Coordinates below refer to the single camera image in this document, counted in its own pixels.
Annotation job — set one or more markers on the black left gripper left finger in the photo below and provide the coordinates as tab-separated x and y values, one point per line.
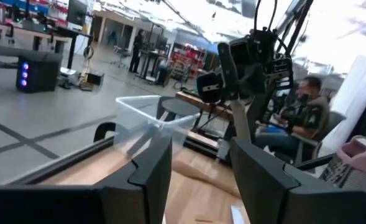
123	202

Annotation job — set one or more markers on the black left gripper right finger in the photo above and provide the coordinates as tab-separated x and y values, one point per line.
263	193

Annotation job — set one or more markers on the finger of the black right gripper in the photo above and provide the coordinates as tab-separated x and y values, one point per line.
209	88
254	79

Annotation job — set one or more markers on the red parts shelf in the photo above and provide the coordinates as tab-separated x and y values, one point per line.
187	60

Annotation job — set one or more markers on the black standing desk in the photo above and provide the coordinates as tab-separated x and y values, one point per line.
153	62

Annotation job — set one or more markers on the person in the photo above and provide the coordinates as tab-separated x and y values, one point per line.
136	49
307	115

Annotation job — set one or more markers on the clear plastic storage bin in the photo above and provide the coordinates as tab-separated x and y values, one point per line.
133	124

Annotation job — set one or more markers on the grey office chair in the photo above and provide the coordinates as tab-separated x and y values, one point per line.
335	121

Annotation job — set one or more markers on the pink handheld grater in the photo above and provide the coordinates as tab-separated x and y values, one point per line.
356	155

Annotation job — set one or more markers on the small black floor box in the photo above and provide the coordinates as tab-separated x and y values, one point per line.
95	78

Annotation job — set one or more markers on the black computer tower blue lights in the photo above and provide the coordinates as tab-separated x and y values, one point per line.
43	74

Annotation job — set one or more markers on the long background workbench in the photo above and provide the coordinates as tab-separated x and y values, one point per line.
30	32

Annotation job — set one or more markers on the black aluminium table frame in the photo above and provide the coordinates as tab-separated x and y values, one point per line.
61	158

